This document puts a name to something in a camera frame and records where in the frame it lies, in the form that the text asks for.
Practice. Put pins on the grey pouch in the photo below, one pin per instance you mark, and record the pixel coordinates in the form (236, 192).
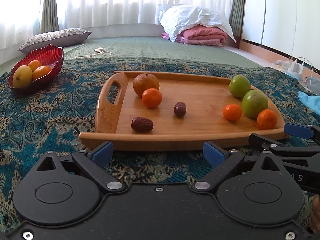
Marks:
(313, 84)

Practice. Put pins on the large blemished green apple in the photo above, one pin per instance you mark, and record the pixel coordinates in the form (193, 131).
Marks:
(253, 103)

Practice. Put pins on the yellow mango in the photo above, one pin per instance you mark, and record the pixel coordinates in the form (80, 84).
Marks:
(23, 77)

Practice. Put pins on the white sheer curtain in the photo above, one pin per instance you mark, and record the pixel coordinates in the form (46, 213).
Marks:
(20, 19)

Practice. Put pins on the green curtain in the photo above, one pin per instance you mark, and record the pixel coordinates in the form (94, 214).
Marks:
(48, 16)
(236, 18)

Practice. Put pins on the red glass fruit bowl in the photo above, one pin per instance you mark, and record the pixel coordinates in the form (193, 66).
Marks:
(51, 56)

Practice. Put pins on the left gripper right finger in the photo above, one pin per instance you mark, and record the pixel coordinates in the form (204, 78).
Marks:
(223, 162)

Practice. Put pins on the person's hand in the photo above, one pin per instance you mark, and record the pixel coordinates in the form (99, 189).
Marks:
(315, 214)

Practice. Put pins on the mandarin in bowl back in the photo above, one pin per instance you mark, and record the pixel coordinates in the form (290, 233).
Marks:
(34, 64)

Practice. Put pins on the bright orange mandarin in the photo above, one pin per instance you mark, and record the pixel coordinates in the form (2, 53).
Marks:
(151, 98)

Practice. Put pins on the green curtain left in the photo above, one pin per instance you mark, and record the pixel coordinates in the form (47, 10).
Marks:
(48, 16)

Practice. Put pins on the folded pink blanket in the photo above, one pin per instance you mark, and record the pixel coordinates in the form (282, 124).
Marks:
(202, 36)

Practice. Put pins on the green curtain right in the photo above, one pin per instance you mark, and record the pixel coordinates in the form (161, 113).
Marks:
(236, 18)

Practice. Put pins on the large dull orange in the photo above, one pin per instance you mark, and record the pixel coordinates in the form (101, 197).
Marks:
(143, 82)

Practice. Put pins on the white pillow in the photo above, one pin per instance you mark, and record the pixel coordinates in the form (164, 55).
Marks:
(193, 21)

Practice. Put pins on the light blue cloth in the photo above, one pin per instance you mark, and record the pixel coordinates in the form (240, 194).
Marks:
(310, 101)

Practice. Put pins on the wooden serving tray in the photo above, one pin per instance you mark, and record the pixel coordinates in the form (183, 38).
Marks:
(154, 111)

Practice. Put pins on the mandarin in bowl front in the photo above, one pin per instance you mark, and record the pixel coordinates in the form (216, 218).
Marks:
(40, 72)

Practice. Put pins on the green quilted mat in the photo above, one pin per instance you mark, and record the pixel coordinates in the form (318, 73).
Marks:
(157, 47)

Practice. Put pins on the teal paisley cloth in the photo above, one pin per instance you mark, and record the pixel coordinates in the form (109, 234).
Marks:
(53, 118)

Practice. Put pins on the small green apple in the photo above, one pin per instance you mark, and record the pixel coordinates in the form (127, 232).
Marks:
(239, 86)

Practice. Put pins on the floral grey pillow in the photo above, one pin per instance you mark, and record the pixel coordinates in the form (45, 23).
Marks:
(62, 38)

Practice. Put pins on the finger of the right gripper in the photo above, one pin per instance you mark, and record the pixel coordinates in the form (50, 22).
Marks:
(302, 131)
(264, 143)

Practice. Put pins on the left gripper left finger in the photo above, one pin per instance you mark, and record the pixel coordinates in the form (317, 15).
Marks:
(92, 165)

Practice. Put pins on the dark red date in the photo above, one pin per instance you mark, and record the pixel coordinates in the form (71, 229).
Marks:
(141, 125)
(180, 109)

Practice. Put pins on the white charger with cable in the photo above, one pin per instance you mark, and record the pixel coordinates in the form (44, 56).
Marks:
(301, 69)

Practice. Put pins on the mandarin in bowl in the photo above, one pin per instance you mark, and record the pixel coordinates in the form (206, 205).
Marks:
(34, 64)
(40, 72)

